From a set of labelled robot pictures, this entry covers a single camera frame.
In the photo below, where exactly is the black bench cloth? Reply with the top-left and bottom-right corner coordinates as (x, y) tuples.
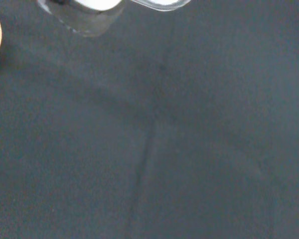
(0, 0), (299, 239)

